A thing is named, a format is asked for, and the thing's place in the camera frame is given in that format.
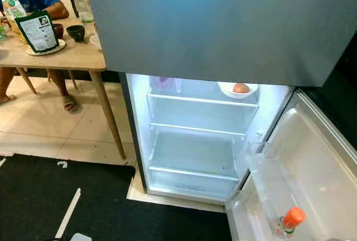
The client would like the silver two-door fridge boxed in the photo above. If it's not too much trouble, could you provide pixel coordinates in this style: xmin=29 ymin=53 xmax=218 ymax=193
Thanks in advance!
xmin=84 ymin=0 xmax=357 ymax=241

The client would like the green white snack pouch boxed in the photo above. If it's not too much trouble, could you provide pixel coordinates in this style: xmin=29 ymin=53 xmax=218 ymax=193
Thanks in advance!
xmin=15 ymin=10 xmax=60 ymax=53

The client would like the lemon patterned plate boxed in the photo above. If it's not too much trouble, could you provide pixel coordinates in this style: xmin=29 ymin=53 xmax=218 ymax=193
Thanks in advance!
xmin=26 ymin=39 xmax=66 ymax=56

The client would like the light wooden table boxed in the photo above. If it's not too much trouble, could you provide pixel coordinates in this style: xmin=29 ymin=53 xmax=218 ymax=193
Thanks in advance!
xmin=0 ymin=18 xmax=126 ymax=160

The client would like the maroon cup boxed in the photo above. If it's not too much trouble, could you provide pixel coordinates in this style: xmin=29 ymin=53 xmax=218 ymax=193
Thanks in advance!
xmin=53 ymin=23 xmax=65 ymax=39

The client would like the dark green cup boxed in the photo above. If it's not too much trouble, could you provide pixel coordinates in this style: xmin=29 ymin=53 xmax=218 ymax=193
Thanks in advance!
xmin=66 ymin=25 xmax=85 ymax=42

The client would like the white ceramic bowl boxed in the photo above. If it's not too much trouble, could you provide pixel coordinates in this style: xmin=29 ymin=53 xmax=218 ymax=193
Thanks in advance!
xmin=89 ymin=33 xmax=102 ymax=49
xmin=218 ymin=81 xmax=259 ymax=99

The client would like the large clear green-cap bottle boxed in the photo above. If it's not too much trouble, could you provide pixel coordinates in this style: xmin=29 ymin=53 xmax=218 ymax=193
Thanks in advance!
xmin=70 ymin=0 xmax=94 ymax=27

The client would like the black floor mat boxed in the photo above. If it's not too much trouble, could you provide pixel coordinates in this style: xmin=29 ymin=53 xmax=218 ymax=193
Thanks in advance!
xmin=0 ymin=155 xmax=232 ymax=241

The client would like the pink peach fruit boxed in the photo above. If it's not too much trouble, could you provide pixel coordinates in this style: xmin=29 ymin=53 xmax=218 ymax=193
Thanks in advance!
xmin=233 ymin=83 xmax=251 ymax=94

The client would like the orange-cap sauce bottle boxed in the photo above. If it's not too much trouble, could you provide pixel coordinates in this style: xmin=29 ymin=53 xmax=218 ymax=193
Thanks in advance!
xmin=273 ymin=206 xmax=307 ymax=237

